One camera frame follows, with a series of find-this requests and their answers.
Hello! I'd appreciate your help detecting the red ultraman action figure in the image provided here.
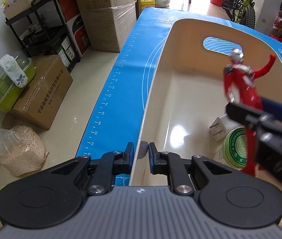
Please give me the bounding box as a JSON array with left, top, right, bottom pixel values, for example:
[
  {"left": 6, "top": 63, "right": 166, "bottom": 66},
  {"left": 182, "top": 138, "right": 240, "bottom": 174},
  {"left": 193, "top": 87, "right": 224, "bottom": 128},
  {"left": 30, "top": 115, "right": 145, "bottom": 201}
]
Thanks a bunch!
[{"left": 223, "top": 49, "right": 277, "bottom": 176}]

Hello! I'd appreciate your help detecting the beige plastic storage bin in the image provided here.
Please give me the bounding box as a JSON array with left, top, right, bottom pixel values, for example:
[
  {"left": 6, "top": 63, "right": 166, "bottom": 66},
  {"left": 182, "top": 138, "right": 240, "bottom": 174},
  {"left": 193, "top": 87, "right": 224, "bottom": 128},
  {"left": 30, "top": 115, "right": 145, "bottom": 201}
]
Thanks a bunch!
[{"left": 128, "top": 18, "right": 282, "bottom": 232}]

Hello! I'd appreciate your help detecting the green lid ointment jar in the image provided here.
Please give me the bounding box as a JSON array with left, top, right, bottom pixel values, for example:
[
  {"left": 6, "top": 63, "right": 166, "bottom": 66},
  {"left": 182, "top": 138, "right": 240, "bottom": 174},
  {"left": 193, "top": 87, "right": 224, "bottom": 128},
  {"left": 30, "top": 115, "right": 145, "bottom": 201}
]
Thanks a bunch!
[{"left": 213, "top": 127, "right": 247, "bottom": 169}]

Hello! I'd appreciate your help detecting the clear bag of grain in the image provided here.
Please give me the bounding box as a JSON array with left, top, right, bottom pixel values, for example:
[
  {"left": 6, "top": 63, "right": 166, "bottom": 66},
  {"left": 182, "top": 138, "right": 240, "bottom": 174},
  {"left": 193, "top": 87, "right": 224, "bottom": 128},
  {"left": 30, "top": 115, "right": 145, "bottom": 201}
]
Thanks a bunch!
[{"left": 0, "top": 126, "right": 49, "bottom": 176}]

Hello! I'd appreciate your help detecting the white usb charger plug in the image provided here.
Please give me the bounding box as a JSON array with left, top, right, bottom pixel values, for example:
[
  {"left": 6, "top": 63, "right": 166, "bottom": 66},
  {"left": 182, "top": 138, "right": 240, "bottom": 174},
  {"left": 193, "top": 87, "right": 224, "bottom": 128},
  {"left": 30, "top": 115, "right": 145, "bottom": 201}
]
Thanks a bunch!
[{"left": 209, "top": 114, "right": 232, "bottom": 141}]

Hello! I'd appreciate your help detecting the brown printed cardboard box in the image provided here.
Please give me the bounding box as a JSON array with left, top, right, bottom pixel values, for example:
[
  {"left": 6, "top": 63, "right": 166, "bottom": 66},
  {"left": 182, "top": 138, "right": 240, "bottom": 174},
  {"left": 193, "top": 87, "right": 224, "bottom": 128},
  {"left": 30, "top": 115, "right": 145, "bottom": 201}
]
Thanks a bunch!
[{"left": 10, "top": 55, "right": 73, "bottom": 130}]

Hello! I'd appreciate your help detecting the blue silicone measuring mat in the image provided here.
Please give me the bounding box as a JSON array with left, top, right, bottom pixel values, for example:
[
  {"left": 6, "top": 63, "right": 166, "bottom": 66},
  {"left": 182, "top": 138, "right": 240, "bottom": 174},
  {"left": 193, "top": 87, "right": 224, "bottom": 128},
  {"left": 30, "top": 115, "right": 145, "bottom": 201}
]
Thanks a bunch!
[{"left": 75, "top": 6, "right": 282, "bottom": 236}]

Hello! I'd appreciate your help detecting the green plastic lidded container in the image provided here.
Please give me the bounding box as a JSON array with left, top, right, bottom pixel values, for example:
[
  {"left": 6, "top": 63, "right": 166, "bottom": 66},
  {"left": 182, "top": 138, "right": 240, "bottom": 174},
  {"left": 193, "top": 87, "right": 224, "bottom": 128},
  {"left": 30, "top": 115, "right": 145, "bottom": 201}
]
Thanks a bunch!
[{"left": 0, "top": 51, "right": 35, "bottom": 113}]

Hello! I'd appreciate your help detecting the white refrigerator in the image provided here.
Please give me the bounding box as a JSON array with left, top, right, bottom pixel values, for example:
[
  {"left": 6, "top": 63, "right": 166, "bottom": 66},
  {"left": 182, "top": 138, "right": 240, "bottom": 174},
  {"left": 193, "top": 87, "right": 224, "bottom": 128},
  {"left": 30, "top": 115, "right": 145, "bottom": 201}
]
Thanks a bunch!
[{"left": 253, "top": 0, "right": 282, "bottom": 36}]

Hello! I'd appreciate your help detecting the green black bicycle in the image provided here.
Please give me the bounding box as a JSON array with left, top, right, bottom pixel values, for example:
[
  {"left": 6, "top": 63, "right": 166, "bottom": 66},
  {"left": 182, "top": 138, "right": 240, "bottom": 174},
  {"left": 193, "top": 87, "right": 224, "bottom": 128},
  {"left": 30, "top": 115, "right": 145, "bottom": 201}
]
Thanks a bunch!
[{"left": 222, "top": 0, "right": 256, "bottom": 29}]

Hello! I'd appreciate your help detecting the white rolled towel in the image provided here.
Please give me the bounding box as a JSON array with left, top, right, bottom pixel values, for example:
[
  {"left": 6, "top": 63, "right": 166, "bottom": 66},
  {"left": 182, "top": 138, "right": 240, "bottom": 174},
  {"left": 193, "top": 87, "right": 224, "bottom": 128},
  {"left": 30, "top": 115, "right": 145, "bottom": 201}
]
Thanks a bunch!
[{"left": 0, "top": 54, "right": 28, "bottom": 88}]

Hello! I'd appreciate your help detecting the black metal shelf cart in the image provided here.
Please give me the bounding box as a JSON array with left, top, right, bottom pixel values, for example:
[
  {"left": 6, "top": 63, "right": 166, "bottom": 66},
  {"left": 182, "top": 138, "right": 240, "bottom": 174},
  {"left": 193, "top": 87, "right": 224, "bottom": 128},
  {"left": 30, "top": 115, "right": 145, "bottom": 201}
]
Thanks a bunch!
[{"left": 6, "top": 0, "right": 80, "bottom": 72}]

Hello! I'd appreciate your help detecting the yellow detergent jug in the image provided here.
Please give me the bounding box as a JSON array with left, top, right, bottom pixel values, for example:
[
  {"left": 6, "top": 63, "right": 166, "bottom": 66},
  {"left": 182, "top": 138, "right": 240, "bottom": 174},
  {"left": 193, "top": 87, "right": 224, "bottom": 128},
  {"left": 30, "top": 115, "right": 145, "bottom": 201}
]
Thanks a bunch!
[{"left": 139, "top": 0, "right": 155, "bottom": 12}]

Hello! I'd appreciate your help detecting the red white appliance box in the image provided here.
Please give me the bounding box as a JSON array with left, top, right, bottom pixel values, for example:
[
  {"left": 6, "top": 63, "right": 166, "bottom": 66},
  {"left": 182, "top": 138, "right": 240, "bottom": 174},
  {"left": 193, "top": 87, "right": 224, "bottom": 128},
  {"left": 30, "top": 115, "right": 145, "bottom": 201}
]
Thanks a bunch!
[{"left": 58, "top": 0, "right": 91, "bottom": 58}]

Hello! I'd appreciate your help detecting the large wrapped cardboard box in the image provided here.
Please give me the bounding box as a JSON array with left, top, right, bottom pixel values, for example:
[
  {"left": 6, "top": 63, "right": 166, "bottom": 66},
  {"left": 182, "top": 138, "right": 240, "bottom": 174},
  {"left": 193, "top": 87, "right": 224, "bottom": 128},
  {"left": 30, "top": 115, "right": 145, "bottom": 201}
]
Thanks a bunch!
[{"left": 76, "top": 0, "right": 137, "bottom": 53}]

